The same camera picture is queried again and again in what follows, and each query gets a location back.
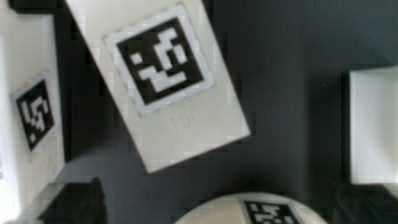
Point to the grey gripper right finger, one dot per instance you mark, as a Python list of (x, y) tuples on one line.
[(366, 204)]

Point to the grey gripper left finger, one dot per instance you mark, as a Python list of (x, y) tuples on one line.
[(70, 204)]

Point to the white round stool seat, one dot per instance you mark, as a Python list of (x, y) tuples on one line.
[(251, 208)]

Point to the white right rail block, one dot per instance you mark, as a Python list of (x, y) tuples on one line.
[(373, 126)]

